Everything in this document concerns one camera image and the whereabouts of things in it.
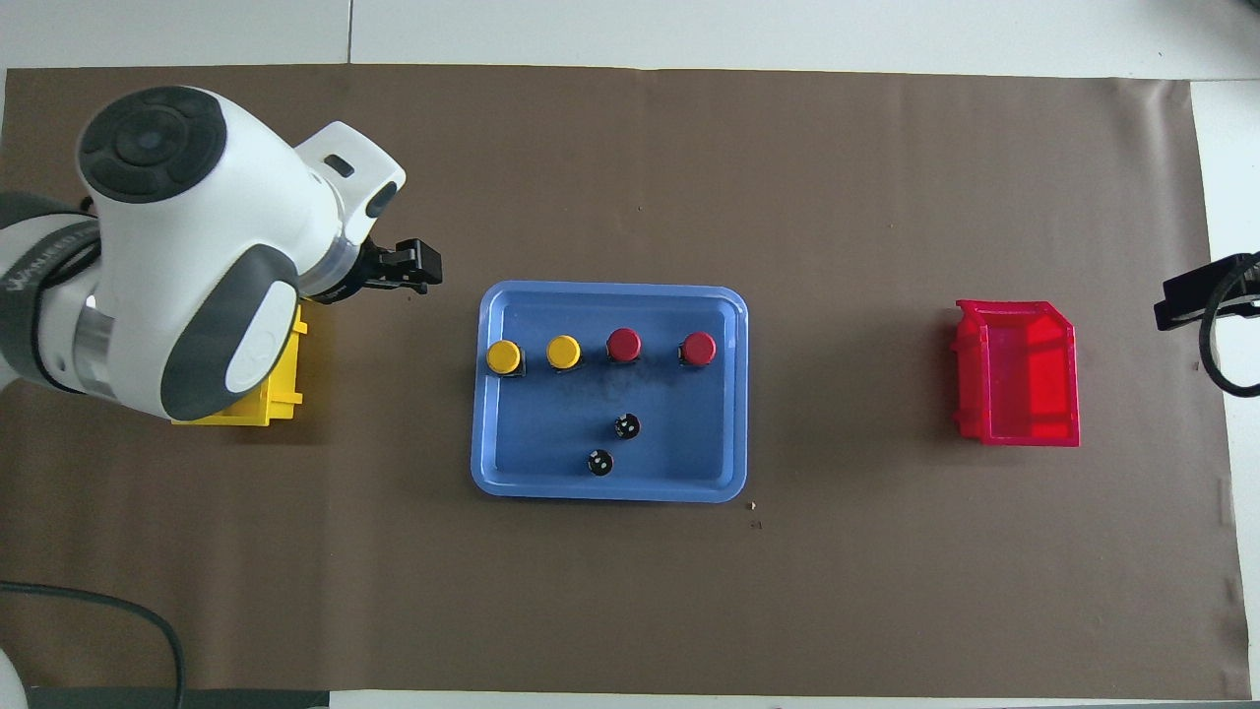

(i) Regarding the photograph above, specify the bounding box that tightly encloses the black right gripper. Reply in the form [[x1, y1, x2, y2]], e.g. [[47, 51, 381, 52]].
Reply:
[[1157, 253, 1260, 331]]

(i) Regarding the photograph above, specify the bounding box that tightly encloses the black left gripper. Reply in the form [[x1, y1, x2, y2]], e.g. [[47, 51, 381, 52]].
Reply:
[[340, 239, 444, 301]]

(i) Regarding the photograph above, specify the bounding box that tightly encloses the blue plastic tray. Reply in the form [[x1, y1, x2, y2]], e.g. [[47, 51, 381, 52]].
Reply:
[[471, 281, 749, 504]]

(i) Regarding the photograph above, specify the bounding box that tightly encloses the red plastic bin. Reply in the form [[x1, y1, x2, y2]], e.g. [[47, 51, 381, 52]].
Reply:
[[951, 299, 1082, 448]]

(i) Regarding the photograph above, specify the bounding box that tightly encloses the yellow plastic bin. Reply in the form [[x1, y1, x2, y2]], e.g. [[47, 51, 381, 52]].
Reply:
[[172, 300, 306, 427]]

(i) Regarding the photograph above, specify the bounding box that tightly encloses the brown paper table mat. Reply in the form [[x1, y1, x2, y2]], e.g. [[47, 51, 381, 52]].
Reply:
[[0, 64, 1251, 698]]

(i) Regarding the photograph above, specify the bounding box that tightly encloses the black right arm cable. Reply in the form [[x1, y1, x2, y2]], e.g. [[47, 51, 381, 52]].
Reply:
[[1196, 254, 1260, 398]]

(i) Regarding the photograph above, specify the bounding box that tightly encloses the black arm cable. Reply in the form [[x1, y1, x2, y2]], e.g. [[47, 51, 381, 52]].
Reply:
[[0, 581, 186, 709], [1196, 254, 1260, 398]]

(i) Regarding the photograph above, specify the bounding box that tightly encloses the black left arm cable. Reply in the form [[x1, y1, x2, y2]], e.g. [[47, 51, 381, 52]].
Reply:
[[0, 581, 186, 709]]

